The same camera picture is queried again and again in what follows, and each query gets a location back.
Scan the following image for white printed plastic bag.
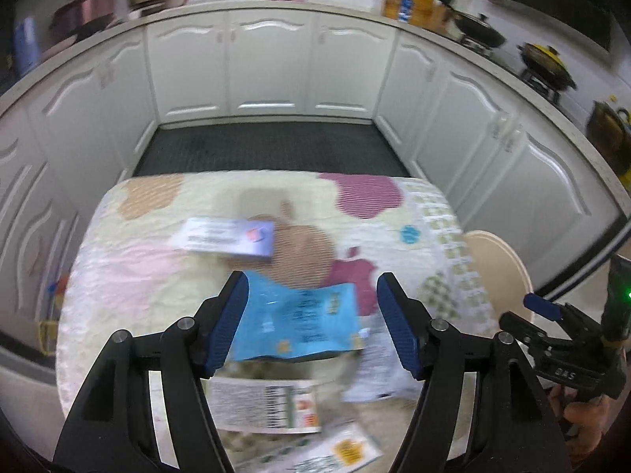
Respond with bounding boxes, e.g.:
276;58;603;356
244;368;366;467
342;328;429;402

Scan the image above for yellow object on floor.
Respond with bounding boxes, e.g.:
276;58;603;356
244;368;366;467
39;320;62;356

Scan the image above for dark stock pot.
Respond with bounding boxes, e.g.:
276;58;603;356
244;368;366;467
586;101;631;178

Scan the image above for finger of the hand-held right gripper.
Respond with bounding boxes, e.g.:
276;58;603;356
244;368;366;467
523;293;599;336
500;311;568;353

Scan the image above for black pot with yellow lid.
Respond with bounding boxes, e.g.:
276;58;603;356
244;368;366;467
515;42;577;92

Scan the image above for blue electric kettle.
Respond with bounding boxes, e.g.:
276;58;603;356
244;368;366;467
12;15;43;67

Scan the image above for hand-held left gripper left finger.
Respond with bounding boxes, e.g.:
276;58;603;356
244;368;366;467
52;271;250;473

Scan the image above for orange box on counter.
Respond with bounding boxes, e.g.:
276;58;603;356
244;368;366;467
383;0;439;28

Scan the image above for beige round stool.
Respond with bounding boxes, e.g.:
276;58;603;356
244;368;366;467
463;229;536;326

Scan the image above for black wok with lid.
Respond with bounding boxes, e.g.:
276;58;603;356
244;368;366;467
451;10;508;52

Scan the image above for light blue packet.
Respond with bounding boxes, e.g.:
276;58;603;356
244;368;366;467
229;271;368;363

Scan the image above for pink rice cooker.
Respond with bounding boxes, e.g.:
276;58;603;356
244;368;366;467
49;0;119;43

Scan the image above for white packet orange logo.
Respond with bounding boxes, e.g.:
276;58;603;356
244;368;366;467
237;424;385;473

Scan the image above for person's right hand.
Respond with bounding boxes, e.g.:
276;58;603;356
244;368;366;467
549;387;614;456

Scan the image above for dark ribbed floor mat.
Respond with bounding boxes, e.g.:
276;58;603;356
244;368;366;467
133;125;412;178

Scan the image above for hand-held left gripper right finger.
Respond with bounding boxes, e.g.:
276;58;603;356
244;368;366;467
377;272;573;473

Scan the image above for white lower kitchen cabinets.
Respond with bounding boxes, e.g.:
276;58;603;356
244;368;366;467
0;2;624;370

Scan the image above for white and purple box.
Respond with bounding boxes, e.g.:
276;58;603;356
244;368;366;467
168;217;277;261

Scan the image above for green and white packet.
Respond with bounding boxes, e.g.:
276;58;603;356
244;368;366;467
207;378;321;434

